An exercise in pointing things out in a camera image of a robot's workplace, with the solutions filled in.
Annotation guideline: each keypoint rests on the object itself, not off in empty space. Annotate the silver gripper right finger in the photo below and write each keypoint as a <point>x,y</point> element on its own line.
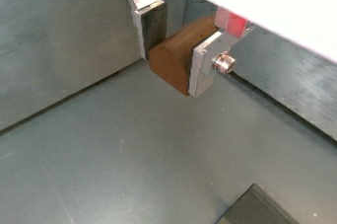
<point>211,56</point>

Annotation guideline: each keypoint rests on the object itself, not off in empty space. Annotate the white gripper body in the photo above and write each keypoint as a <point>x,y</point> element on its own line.
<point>272,7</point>

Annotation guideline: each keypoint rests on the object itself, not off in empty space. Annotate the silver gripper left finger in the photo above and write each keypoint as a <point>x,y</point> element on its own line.
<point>151,21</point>

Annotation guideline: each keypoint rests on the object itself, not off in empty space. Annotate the brown three-prong peg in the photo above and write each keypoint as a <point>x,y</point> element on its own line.
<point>171,56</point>

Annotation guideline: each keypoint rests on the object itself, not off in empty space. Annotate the black curved fixture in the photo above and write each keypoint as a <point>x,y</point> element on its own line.
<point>256,208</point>

